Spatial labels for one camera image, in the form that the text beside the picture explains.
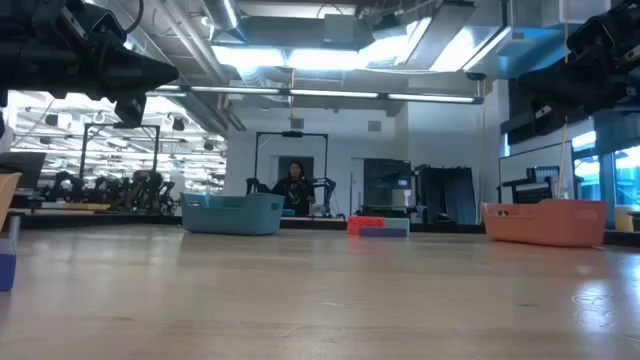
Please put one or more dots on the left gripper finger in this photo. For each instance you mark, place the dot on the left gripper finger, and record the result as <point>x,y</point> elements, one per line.
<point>130,111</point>
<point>135,75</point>

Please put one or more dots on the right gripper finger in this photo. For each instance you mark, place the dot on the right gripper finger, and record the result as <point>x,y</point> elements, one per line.
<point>552,110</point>
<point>570,80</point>

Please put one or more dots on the yellow plastic bin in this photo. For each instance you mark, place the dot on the yellow plastic bin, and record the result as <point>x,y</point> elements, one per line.
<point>6,197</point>

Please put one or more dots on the orange studded block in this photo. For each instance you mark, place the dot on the orange studded block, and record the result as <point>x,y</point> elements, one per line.
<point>365,222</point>

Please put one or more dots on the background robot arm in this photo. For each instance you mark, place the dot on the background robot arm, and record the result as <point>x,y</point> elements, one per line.
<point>327,192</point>

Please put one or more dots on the whiteboard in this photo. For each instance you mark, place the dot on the whiteboard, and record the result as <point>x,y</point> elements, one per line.
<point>520,165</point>

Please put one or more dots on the black perforated cart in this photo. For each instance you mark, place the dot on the black perforated cart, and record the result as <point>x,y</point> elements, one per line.
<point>532,192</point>

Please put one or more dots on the background black robot arms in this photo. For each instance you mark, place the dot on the background black robot arms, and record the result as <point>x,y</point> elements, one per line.
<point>65,187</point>

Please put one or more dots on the orange plastic bin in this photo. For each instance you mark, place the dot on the orange plastic bin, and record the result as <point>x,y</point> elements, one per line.
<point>547,227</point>

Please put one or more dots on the black monitor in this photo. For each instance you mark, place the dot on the black monitor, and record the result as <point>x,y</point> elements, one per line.
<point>25,167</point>

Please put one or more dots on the yellow container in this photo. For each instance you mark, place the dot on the yellow container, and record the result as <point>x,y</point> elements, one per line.
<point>624,220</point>

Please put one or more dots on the black curtained cabinet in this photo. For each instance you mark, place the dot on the black curtained cabinet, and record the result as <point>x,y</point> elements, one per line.
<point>450,195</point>

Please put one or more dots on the blue plastic bin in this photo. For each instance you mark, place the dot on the blue plastic bin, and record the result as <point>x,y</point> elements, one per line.
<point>232,217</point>

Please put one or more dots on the dark storage cabinet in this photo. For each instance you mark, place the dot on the dark storage cabinet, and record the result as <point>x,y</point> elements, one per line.
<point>387,175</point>

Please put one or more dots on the person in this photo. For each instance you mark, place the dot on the person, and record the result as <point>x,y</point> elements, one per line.
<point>294,192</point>

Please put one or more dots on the long ceiling light bar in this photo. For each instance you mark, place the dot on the long ceiling light bar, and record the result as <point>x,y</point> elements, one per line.
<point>330,93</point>

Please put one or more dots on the black gantry frame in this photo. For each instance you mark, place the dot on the black gantry frame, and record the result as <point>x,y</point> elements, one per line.
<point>292,134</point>
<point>156,150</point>

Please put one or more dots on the black ceiling camera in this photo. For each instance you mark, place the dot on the black ceiling camera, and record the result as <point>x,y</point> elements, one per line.
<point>475,76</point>

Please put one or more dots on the grey metal post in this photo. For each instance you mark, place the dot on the grey metal post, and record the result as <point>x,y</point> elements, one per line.
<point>14,225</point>

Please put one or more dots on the grey wall vent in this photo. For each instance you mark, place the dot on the grey wall vent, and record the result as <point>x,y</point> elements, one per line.
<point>374,125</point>
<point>297,123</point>

